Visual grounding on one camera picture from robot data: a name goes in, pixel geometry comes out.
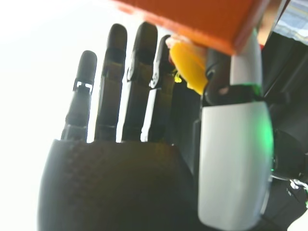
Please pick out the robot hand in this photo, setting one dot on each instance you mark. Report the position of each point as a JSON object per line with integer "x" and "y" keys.
{"x": 115, "y": 187}

